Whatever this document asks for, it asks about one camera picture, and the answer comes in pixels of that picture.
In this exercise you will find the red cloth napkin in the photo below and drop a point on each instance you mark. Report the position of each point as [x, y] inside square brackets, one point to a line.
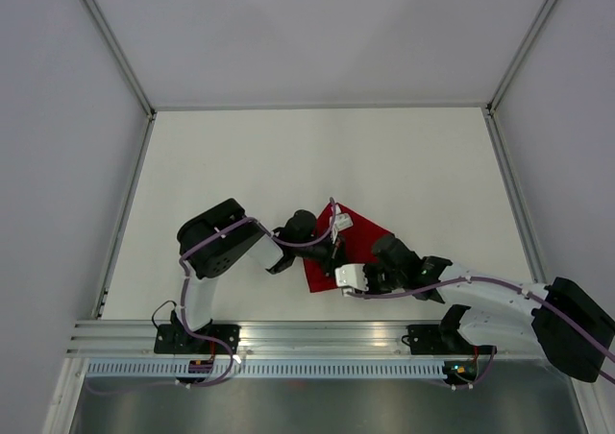
[358, 243]

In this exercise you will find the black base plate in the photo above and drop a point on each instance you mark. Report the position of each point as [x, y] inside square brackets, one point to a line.
[430, 340]
[172, 339]

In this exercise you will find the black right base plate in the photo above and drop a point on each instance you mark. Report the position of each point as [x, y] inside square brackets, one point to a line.
[430, 340]

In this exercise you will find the aluminium front rail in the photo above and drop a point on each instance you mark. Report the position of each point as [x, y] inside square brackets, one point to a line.
[261, 340]

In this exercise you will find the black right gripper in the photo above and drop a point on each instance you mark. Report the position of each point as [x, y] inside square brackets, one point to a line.
[368, 268]

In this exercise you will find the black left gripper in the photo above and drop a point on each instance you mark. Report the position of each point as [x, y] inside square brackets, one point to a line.
[328, 263]

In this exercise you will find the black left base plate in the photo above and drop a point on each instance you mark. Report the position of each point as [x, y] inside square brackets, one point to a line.
[172, 339]

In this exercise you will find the right aluminium frame post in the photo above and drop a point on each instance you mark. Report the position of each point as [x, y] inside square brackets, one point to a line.
[535, 30]

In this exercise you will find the white slotted cable duct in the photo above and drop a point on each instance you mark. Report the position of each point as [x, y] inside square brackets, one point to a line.
[269, 368]

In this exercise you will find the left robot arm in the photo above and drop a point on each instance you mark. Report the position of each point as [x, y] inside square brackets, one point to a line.
[213, 241]

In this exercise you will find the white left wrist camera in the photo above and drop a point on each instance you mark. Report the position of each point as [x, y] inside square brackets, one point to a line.
[343, 221]

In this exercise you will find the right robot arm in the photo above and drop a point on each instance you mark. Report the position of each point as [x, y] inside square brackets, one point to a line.
[558, 320]

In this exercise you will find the left aluminium frame post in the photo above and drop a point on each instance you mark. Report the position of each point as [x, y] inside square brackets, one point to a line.
[103, 28]

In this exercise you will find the aluminium frame post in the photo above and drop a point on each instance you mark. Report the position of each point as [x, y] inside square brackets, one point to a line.
[535, 30]
[103, 28]

